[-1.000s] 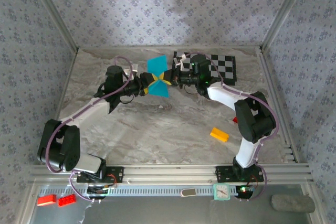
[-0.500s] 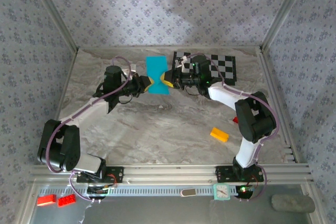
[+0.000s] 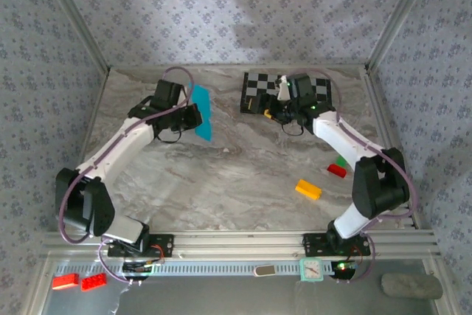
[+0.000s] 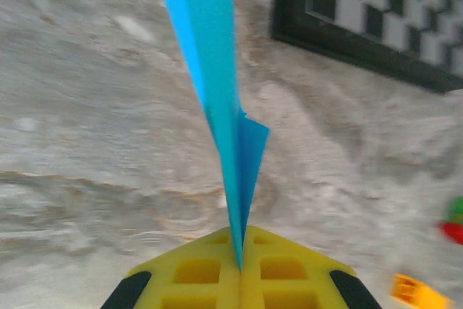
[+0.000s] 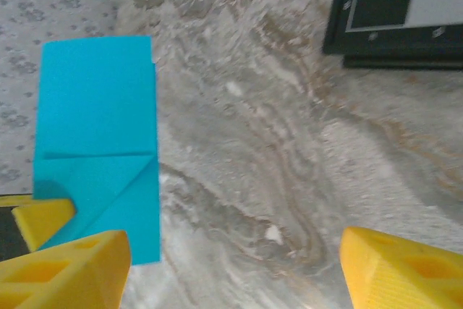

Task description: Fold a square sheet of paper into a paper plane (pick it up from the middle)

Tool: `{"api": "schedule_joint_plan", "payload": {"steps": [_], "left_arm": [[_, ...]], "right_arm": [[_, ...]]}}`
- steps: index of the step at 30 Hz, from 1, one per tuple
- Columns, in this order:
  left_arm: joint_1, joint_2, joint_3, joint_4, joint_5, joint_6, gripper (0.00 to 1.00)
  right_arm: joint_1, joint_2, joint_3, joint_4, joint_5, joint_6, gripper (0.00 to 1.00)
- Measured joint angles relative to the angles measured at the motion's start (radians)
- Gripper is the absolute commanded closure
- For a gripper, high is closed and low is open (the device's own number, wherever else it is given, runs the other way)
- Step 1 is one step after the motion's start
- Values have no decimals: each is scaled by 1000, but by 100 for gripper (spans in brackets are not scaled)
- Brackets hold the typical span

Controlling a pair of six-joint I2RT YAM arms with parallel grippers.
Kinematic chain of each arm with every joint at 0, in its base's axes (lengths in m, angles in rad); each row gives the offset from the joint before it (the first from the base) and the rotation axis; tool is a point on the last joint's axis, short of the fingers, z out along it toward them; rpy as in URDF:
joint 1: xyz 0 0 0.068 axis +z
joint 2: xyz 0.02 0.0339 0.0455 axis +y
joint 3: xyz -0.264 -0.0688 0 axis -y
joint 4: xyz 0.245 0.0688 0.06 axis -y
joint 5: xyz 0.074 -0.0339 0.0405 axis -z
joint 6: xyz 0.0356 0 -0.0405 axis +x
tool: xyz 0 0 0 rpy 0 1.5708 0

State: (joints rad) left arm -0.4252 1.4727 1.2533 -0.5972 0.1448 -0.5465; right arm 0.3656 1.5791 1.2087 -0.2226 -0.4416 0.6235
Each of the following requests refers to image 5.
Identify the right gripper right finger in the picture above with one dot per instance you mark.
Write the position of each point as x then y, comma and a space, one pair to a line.
405, 276

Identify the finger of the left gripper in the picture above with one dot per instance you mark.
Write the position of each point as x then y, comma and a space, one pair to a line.
47, 220
14, 200

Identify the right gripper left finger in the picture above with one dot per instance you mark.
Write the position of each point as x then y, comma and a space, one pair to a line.
65, 276

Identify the blue cloth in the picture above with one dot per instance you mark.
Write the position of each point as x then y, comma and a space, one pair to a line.
97, 113

